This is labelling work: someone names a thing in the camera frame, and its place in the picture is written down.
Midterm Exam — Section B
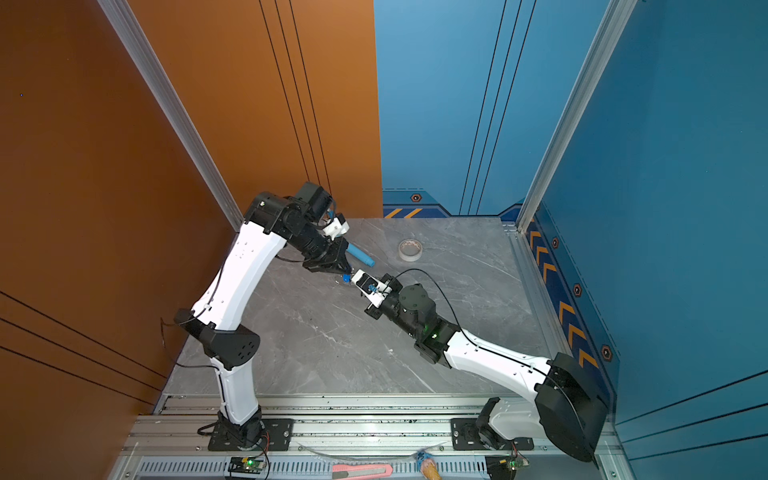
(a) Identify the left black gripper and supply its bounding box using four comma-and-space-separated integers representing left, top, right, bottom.
290, 227, 354, 272

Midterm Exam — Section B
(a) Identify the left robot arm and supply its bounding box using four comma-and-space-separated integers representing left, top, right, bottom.
173, 182, 352, 450

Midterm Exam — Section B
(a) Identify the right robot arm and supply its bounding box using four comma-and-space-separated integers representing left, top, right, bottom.
351, 271, 608, 463

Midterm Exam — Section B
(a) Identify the blue toy microphone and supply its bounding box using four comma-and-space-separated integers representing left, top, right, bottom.
347, 243, 375, 267

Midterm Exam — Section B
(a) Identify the masking tape roll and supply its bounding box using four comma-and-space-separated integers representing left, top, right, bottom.
398, 239, 424, 262

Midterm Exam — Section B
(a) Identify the toy ice cream cone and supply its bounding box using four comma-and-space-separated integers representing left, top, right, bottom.
416, 450, 442, 480

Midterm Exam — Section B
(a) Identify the pink utility knife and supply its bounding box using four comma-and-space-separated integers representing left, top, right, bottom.
331, 464, 393, 480

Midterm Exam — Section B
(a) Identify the right circuit board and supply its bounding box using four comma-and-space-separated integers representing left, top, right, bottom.
485, 456, 529, 480

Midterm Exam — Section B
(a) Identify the circuit board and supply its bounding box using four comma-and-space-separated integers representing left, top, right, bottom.
485, 456, 529, 480
227, 456, 271, 479

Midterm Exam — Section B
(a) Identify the left circuit board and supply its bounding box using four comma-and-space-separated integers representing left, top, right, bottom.
227, 456, 271, 479

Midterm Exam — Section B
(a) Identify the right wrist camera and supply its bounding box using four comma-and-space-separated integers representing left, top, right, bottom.
351, 269, 392, 308

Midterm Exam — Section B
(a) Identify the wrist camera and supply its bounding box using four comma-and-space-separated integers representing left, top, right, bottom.
321, 214, 350, 241
351, 269, 392, 308

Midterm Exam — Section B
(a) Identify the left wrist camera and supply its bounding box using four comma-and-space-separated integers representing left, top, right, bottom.
321, 214, 350, 241

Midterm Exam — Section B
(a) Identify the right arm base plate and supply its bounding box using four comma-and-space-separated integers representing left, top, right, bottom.
450, 418, 535, 451

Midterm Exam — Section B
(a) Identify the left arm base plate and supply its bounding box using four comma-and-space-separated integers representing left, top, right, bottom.
207, 418, 294, 453

